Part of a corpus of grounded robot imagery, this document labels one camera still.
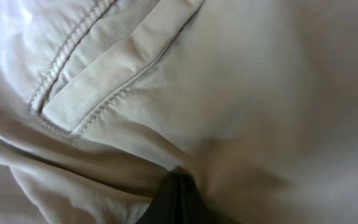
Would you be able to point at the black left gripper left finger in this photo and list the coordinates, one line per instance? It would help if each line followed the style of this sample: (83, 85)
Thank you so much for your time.
(163, 205)

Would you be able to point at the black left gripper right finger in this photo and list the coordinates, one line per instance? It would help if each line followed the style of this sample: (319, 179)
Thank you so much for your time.
(191, 207)

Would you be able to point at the beige cotton shorts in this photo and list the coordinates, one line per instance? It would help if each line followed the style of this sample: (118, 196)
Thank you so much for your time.
(256, 100)

